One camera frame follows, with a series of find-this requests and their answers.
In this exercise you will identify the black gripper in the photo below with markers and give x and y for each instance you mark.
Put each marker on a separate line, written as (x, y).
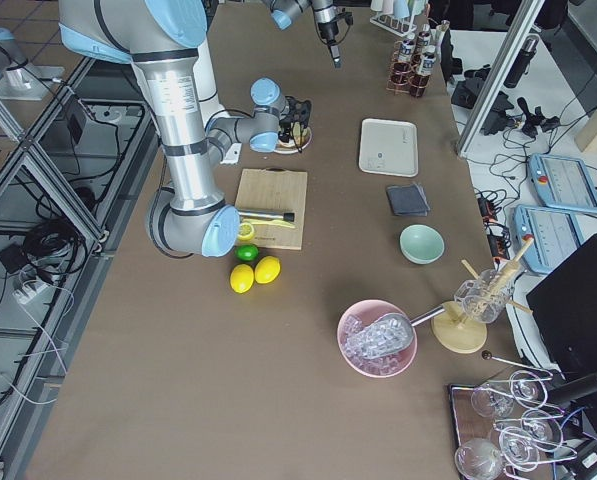
(289, 131)
(324, 16)

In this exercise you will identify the bread slice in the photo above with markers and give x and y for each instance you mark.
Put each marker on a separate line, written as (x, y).
(297, 138)

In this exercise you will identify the white round plate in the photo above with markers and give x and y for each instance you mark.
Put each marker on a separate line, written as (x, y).
(289, 152)

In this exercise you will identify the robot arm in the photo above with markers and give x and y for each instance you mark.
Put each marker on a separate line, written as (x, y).
(161, 41)
(286, 12)

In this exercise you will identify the cream rabbit tray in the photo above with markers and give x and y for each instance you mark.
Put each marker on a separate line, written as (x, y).
(388, 147)

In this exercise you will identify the wine glass tray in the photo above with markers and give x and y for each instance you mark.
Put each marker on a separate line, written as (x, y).
(507, 429)

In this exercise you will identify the upper tea bottle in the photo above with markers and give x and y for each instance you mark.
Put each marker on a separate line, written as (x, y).
(405, 53)

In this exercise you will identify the tea bottle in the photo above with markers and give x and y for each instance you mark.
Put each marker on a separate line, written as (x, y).
(405, 53)
(422, 41)
(426, 66)

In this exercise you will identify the white cup rack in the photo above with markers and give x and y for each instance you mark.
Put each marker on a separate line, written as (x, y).
(397, 16)

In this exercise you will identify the bamboo cutting board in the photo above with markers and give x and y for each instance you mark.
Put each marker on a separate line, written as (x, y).
(274, 191)

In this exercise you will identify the lower left tea bottle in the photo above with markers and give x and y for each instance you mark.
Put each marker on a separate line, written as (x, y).
(422, 41)

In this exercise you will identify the lower right tea bottle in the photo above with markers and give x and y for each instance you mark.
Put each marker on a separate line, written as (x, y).
(426, 66)

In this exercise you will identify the yellow plastic knife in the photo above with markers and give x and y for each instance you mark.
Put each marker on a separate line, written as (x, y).
(272, 223)

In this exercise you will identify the half cut lemon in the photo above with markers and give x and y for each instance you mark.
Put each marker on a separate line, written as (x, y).
(246, 232)

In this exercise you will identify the grey folded cloth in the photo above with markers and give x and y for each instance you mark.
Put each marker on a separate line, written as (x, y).
(408, 200)

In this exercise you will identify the green lime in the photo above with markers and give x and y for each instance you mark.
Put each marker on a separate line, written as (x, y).
(247, 252)

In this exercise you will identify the upper yellow lemon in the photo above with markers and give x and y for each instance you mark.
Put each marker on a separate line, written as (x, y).
(267, 270)

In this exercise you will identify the yellow lemon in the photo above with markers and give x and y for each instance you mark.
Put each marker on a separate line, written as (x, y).
(267, 270)
(241, 278)

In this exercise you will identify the lower yellow lemon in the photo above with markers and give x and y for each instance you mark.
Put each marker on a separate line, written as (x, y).
(241, 278)

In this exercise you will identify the mint green bowl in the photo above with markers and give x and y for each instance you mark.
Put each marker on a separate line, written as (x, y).
(421, 244)

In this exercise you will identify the metal ice scoop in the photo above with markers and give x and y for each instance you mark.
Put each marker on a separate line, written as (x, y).
(391, 333)

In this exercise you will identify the pink ice bowl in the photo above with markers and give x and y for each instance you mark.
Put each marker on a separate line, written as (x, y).
(352, 322)

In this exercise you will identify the far blue teach pendant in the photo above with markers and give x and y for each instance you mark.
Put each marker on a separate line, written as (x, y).
(563, 183)

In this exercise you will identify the blue teach pendant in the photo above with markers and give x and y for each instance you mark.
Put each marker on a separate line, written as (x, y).
(563, 183)
(556, 235)

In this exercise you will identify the wooden mug tree stand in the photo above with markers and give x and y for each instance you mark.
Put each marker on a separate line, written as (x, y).
(461, 327)

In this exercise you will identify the near blue teach pendant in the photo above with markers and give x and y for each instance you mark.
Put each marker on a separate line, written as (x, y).
(556, 235)

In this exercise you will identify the copper wire bottle rack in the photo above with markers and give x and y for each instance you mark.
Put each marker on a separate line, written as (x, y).
(407, 83)

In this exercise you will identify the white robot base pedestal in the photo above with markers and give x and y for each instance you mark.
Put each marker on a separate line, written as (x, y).
(207, 93)

